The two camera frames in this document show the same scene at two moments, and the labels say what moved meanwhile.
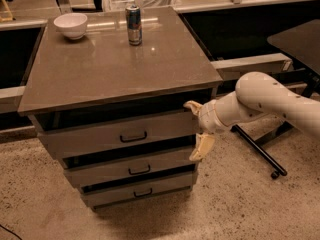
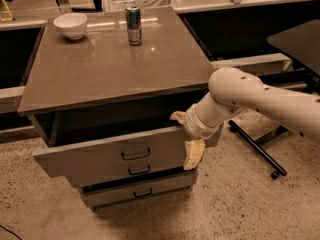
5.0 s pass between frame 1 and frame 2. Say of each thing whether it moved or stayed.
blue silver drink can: stayed
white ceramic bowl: stayed
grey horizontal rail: stayed
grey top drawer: moved
